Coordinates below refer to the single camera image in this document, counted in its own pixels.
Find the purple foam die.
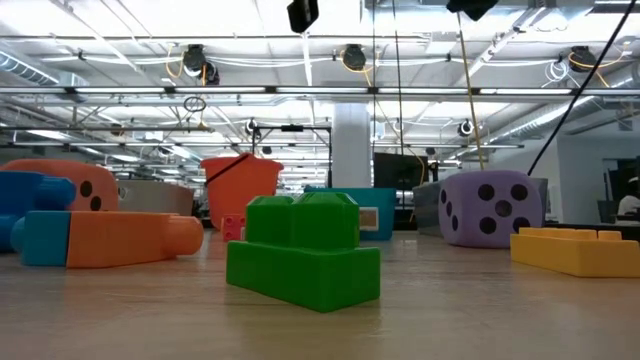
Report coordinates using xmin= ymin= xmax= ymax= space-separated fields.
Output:
xmin=438 ymin=170 xmax=545 ymax=250

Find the small orange studded brick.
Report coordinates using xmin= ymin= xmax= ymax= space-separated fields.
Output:
xmin=221 ymin=213 xmax=247 ymax=243

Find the blue two-stud toy block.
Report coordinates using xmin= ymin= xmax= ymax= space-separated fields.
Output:
xmin=0 ymin=171 xmax=77 ymax=212

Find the blue single-stud toy block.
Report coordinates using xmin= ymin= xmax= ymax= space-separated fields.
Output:
xmin=10 ymin=209 xmax=73 ymax=268

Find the white building pillar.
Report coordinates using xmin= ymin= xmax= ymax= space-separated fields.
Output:
xmin=332 ymin=102 xmax=372 ymax=189

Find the orange plastic bucket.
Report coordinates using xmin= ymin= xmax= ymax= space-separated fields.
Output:
xmin=200 ymin=152 xmax=285 ymax=231

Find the black monitor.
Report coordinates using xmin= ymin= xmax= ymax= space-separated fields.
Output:
xmin=373 ymin=152 xmax=430 ymax=191

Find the dark translucent plastic bin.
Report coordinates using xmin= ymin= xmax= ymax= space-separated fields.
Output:
xmin=412 ymin=177 xmax=549 ymax=237

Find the teal plastic bin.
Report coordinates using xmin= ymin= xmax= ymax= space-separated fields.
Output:
xmin=303 ymin=185 xmax=399 ymax=242

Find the clear grey plastic bin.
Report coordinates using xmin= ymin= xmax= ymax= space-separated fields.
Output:
xmin=116 ymin=179 xmax=196 ymax=217

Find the person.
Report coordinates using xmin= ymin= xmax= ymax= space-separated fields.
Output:
xmin=617 ymin=174 xmax=640 ymax=221

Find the green two-stud toy block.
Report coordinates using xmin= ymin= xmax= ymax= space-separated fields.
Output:
xmin=225 ymin=192 xmax=382 ymax=314

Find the yellow flat studded brick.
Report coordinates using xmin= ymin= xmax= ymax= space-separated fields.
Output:
xmin=509 ymin=227 xmax=640 ymax=279

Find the orange foam die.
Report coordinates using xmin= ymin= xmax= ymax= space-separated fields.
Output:
xmin=0 ymin=158 xmax=120 ymax=212

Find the orange angled toy block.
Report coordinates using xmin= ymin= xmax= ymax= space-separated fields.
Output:
xmin=66 ymin=211 xmax=205 ymax=270

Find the black background rig frame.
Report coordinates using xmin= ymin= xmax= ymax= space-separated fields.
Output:
xmin=252 ymin=124 xmax=334 ymax=189

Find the yellow hanging cable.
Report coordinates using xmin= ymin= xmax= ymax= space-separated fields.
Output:
xmin=457 ymin=12 xmax=486 ymax=171

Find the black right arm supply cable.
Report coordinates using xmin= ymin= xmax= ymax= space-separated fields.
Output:
xmin=526 ymin=0 xmax=637 ymax=177

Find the silver ventilation duct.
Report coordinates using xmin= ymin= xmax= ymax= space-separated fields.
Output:
xmin=0 ymin=49 xmax=90 ymax=87
xmin=489 ymin=94 xmax=640 ymax=146

